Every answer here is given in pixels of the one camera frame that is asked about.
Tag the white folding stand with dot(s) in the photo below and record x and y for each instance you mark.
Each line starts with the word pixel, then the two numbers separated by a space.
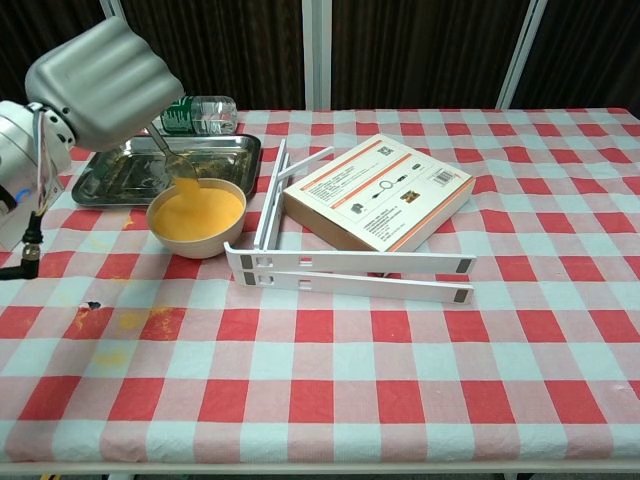
pixel 350 261

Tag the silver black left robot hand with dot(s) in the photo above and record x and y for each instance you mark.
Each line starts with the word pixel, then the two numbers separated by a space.
pixel 105 85

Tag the clear plastic water bottle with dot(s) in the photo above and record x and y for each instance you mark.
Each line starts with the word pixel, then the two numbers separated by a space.
pixel 210 117

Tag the white bowl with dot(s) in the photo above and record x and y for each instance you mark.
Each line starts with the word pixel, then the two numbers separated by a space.
pixel 195 247

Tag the metal spoon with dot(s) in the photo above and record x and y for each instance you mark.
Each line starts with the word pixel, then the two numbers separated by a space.
pixel 176 161

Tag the flat orange white product box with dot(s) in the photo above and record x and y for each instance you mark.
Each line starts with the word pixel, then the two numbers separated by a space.
pixel 380 190

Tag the red white checkered tablecloth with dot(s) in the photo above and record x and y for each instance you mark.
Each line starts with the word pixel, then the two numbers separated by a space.
pixel 320 380

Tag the stainless steel tray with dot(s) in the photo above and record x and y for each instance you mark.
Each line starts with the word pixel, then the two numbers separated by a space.
pixel 125 170

